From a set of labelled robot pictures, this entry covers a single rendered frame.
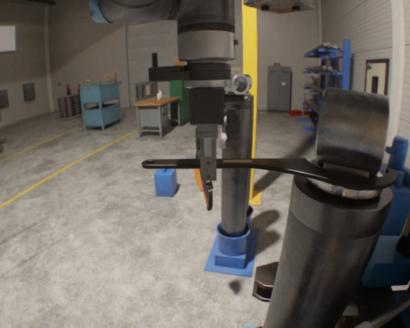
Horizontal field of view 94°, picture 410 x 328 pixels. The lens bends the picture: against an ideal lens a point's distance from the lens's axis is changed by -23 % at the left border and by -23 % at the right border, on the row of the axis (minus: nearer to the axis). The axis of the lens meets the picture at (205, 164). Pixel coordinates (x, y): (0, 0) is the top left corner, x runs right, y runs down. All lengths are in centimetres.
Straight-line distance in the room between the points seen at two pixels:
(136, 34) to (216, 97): 1251
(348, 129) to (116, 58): 1316
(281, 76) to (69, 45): 1163
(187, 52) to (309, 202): 32
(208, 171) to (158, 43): 1186
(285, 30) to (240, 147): 972
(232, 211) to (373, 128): 168
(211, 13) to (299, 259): 46
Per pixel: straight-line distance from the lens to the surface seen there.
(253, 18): 303
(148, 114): 645
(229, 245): 217
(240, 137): 176
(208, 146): 38
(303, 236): 49
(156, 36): 1231
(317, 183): 46
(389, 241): 93
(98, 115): 820
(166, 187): 345
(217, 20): 37
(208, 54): 36
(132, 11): 33
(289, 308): 63
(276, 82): 1055
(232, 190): 190
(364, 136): 42
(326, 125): 43
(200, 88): 36
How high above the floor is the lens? 167
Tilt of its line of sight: 21 degrees down
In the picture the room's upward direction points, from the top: 1 degrees counter-clockwise
